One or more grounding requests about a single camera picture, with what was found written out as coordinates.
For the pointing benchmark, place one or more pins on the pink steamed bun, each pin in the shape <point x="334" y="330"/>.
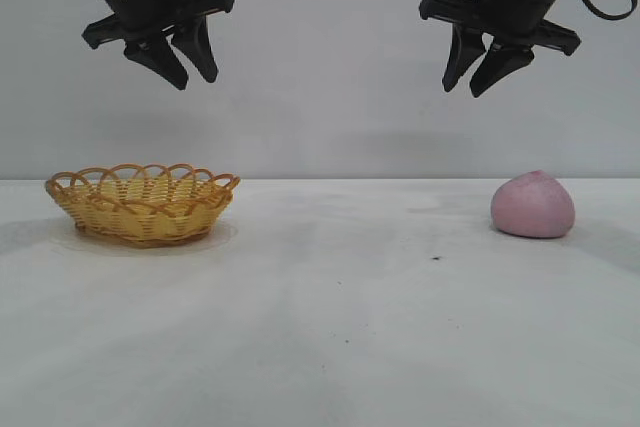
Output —
<point x="532" y="207"/>

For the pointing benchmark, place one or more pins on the yellow woven wicker basket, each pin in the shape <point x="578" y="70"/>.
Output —
<point x="145" y="212"/>

